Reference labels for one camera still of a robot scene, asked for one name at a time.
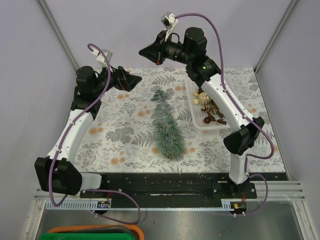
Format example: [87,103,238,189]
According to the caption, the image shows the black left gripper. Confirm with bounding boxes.
[93,62,142,97]

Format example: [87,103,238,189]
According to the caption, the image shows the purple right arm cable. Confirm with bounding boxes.
[174,12,276,216]

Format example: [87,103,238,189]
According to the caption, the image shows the brown ribbon ornaments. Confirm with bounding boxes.
[201,100,227,125]

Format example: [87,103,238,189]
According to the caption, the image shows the green plastic bin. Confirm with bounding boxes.
[38,233,136,240]

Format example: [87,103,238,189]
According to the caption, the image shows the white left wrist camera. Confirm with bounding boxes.
[91,49,113,68]

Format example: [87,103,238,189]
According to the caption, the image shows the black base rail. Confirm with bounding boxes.
[79,171,258,208]

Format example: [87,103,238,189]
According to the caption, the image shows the large gold striped bauble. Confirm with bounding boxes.
[198,92,212,106]

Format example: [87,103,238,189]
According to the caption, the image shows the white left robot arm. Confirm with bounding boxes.
[34,66,142,198]

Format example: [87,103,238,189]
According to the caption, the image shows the small green christmas tree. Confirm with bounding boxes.
[151,89,186,161]

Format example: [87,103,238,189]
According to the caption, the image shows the orange plastic bin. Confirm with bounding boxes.
[47,224,145,240]

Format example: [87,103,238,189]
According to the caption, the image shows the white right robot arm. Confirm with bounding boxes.
[138,27,265,198]

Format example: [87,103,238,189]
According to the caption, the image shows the floral patterned table mat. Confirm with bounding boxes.
[72,66,287,174]

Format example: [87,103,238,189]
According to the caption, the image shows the white plastic basket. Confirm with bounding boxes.
[184,75,238,132]

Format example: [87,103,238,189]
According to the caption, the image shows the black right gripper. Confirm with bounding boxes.
[138,31,192,67]

